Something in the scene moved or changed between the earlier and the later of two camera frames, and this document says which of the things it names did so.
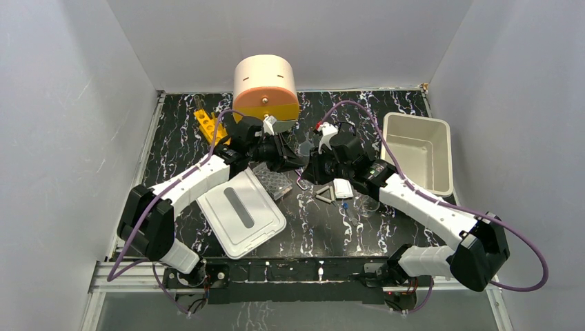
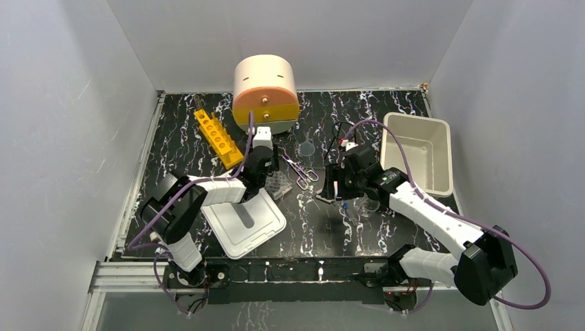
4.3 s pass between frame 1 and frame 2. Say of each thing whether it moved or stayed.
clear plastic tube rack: stayed
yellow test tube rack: stayed
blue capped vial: stayed
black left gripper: moved
